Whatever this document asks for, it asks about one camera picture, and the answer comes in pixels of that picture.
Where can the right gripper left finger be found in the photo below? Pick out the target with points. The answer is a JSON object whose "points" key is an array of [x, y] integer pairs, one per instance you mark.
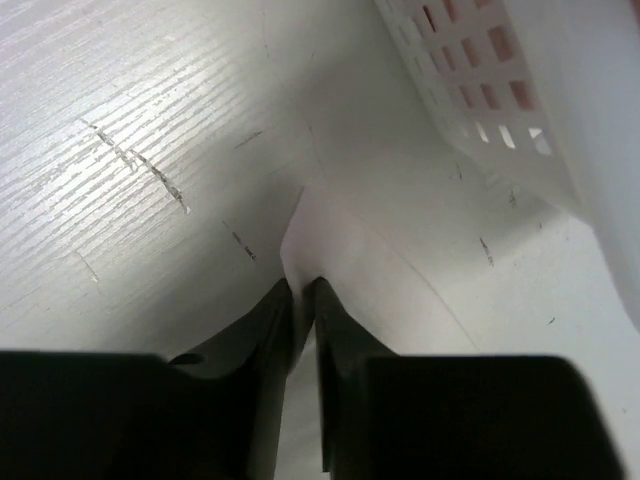
{"points": [[233, 408]]}

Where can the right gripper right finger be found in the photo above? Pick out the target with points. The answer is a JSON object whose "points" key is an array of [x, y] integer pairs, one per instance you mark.
{"points": [[343, 347]]}

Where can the white and green t shirt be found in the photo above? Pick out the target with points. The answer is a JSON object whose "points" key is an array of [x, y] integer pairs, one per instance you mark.
{"points": [[377, 287]]}

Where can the white plastic basket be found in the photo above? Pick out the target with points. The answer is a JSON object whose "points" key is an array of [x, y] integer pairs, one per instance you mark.
{"points": [[545, 93]]}

